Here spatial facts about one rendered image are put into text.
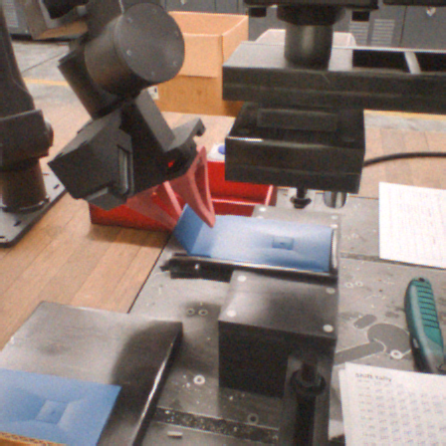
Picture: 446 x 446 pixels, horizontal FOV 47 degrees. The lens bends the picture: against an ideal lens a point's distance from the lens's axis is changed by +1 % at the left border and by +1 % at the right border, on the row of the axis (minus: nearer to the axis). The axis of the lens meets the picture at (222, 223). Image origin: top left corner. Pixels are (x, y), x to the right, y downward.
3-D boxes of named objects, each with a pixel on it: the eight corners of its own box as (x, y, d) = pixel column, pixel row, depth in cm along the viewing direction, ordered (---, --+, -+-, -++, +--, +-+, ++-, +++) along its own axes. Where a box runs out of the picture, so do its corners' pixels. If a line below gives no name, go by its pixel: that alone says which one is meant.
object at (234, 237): (192, 214, 56) (190, 192, 55) (332, 230, 54) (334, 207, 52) (173, 254, 51) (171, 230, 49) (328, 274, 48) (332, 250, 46)
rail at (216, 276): (201, 276, 51) (200, 256, 50) (334, 295, 49) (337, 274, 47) (199, 279, 51) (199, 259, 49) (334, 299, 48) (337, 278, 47)
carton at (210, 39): (170, 102, 342) (165, 10, 311) (249, 110, 330) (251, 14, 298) (133, 134, 294) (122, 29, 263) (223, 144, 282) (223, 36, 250)
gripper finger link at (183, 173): (225, 237, 48) (174, 155, 44) (164, 258, 51) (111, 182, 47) (238, 200, 53) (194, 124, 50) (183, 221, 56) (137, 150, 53)
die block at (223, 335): (253, 262, 64) (255, 211, 60) (333, 272, 62) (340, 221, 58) (218, 387, 47) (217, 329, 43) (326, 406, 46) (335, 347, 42)
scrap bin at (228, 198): (122, 184, 81) (118, 150, 78) (276, 201, 77) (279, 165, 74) (91, 223, 72) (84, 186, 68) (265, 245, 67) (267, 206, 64)
